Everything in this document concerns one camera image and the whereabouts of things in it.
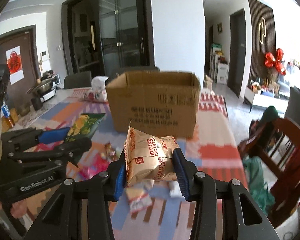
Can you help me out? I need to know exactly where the dark green snack packet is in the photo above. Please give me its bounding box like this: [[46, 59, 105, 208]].
[[64, 113, 106, 142]]

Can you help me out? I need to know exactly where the Fortune Biscuits tan bag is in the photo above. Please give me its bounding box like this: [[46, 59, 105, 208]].
[[124, 126, 179, 187]]

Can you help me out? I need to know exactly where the long grey white snack bar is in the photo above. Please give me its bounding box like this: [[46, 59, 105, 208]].
[[168, 181, 184, 199]]

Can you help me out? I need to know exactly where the person's left hand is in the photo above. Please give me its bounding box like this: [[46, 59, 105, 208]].
[[0, 199, 27, 219]]

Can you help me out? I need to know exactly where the pink candy packet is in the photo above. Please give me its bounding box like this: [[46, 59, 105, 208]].
[[79, 153, 110, 180]]

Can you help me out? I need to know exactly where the red gold wrapped candy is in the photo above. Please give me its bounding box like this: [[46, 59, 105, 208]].
[[104, 142, 117, 161]]

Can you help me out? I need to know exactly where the yellow cake clear wrapper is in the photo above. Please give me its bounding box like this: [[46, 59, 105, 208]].
[[125, 180, 154, 213]]

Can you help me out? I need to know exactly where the electric cooking pot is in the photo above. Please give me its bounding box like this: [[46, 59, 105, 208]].
[[27, 78, 57, 102]]

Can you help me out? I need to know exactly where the floral tissue pack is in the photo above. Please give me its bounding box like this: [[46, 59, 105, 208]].
[[83, 76, 109, 103]]

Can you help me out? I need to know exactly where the green cloth on chair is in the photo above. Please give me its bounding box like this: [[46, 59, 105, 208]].
[[243, 157, 275, 216]]

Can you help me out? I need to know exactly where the dark grey dining chair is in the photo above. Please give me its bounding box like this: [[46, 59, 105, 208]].
[[64, 71, 92, 89]]

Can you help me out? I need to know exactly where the red fu door poster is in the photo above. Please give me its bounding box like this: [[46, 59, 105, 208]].
[[6, 46, 24, 85]]

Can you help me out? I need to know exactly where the brown cardboard box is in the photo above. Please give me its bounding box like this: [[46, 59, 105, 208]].
[[106, 71, 201, 138]]

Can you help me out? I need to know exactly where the red wooden chair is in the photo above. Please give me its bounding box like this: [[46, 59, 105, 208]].
[[237, 118, 300, 228]]

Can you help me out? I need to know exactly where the white tv cabinet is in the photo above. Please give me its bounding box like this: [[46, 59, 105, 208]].
[[244, 87, 288, 114]]

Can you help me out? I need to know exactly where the white storage shelf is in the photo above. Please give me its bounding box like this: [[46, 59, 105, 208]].
[[209, 43, 229, 85]]

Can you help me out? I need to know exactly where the red balloon decoration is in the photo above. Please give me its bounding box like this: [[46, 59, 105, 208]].
[[264, 48, 286, 76]]

